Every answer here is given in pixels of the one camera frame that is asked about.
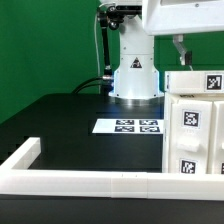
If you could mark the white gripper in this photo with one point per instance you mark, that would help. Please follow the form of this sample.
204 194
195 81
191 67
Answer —
170 17

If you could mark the white cabinet top block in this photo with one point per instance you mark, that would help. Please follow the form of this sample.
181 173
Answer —
194 82

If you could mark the white cabinet body box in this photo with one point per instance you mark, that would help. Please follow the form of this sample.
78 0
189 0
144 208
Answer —
171 99

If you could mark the white cabinet door panel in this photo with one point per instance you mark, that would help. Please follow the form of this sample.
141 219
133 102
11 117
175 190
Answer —
216 151
189 136

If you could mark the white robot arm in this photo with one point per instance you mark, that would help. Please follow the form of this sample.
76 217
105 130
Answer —
139 22

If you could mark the white base tag sheet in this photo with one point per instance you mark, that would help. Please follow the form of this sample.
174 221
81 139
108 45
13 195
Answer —
128 126

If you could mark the white U-shaped obstacle fence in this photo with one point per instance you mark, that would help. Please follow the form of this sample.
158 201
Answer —
17 178

